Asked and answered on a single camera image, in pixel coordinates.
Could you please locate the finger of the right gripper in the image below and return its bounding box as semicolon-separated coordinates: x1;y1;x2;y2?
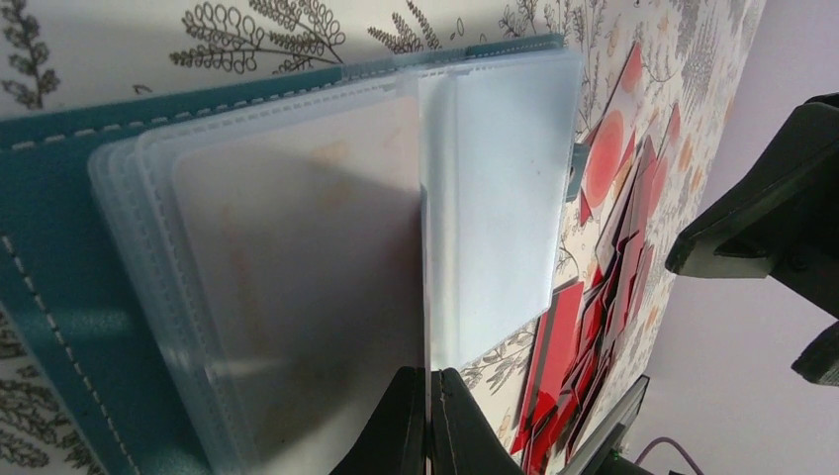
665;93;838;316
791;323;838;387

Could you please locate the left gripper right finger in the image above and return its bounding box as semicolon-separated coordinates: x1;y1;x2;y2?
429;368;522;475

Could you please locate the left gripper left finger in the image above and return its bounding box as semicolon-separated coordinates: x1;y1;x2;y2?
331;366;426;475

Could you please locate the teal card holder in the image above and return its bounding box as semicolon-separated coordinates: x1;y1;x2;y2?
1;35;582;474

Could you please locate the white card with red print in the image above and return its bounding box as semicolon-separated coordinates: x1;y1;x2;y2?
171;96;422;474

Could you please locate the pile of red cards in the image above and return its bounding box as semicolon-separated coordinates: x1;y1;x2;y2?
511;43;681;474

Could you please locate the aluminium rail frame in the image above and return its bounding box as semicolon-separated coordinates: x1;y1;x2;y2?
559;375;650;475

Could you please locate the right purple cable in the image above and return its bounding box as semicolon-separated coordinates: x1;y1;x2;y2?
632;435;705;475

